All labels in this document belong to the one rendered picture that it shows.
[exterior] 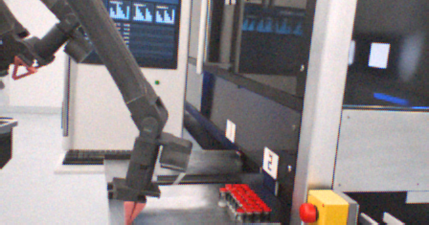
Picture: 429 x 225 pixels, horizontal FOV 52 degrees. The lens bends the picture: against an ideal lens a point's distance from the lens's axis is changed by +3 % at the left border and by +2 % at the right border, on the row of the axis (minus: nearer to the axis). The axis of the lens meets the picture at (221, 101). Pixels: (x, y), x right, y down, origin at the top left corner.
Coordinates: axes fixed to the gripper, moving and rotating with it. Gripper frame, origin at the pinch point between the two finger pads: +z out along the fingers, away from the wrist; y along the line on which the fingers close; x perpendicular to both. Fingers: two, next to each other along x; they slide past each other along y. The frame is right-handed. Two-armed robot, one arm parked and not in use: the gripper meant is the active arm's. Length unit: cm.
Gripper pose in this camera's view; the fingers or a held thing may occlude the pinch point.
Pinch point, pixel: (126, 224)
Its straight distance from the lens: 102.5
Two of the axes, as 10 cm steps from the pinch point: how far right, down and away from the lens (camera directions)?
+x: -2.9, -1.8, 9.4
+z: -2.5, 9.6, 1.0
